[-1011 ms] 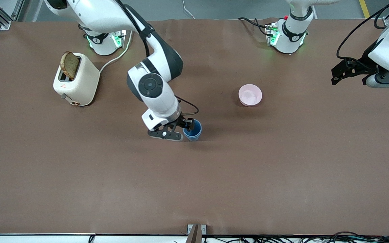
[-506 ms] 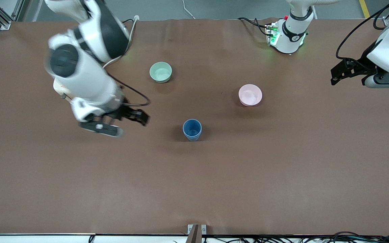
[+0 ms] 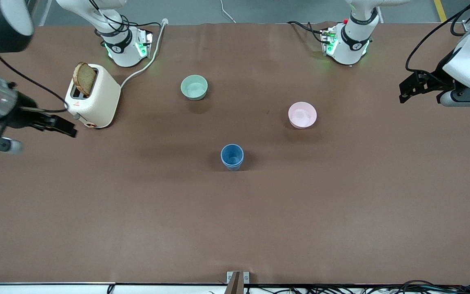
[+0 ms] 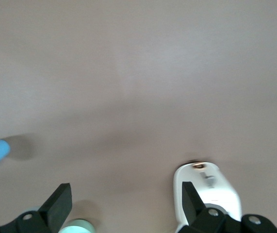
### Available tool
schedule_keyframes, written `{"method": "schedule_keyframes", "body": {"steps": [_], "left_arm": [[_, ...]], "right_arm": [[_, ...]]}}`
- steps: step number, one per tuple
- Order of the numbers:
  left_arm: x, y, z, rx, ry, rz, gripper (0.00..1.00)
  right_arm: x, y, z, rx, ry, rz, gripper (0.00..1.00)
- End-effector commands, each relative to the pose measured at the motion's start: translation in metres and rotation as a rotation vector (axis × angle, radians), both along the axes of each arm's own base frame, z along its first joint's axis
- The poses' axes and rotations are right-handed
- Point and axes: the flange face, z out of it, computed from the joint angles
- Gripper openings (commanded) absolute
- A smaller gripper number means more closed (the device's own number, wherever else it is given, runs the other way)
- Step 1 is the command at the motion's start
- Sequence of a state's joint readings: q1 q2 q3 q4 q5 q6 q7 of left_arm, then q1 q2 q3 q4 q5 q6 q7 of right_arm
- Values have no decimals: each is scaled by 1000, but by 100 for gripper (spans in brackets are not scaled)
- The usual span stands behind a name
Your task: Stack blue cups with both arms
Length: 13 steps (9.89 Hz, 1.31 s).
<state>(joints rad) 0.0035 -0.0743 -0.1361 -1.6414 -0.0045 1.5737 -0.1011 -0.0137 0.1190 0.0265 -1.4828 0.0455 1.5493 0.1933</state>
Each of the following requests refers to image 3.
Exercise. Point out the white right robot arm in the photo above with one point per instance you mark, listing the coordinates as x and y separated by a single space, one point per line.
116 49

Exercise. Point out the brown table cover mat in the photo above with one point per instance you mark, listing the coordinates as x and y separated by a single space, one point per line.
96 224

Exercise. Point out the cream white toaster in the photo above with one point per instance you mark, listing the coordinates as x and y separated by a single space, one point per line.
94 100

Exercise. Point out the grey metal table bracket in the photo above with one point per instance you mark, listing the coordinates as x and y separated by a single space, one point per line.
237 281

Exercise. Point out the pale green bowl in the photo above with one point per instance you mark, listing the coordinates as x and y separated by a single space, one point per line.
194 87

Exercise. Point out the brown bread slice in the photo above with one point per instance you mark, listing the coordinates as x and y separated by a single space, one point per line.
85 78

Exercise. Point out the pale pink bowl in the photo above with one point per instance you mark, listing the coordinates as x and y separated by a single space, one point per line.
302 115

